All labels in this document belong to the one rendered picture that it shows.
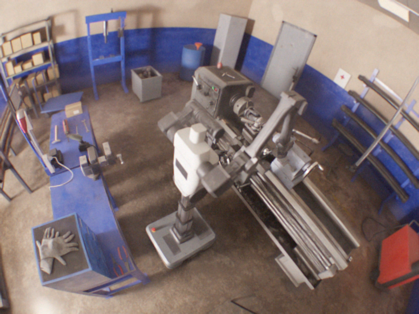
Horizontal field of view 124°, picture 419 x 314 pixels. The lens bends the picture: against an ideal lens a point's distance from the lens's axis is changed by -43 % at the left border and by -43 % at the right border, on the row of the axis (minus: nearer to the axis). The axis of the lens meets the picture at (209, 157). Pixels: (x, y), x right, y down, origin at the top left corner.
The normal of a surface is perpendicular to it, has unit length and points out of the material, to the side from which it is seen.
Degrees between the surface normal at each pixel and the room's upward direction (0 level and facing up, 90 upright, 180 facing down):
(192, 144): 0
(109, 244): 0
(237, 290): 0
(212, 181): 30
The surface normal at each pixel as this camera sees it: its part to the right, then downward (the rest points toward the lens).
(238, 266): 0.18, -0.67
